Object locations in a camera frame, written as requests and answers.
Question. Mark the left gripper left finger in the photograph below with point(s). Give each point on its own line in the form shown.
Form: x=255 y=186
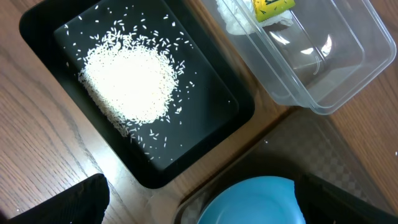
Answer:
x=85 y=202

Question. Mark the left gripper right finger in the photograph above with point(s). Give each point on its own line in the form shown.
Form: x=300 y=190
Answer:
x=323 y=202

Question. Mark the pile of white rice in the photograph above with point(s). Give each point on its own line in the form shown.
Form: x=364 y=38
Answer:
x=130 y=62

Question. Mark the green yellow foil wrapper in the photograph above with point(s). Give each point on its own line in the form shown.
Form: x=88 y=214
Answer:
x=265 y=9

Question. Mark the brown serving tray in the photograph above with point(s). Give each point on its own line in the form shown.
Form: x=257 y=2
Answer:
x=302 y=143

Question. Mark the black rectangular tray bin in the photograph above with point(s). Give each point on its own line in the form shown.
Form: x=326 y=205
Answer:
x=209 y=104

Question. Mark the clear plastic bin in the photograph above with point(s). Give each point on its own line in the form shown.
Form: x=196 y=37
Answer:
x=330 y=53

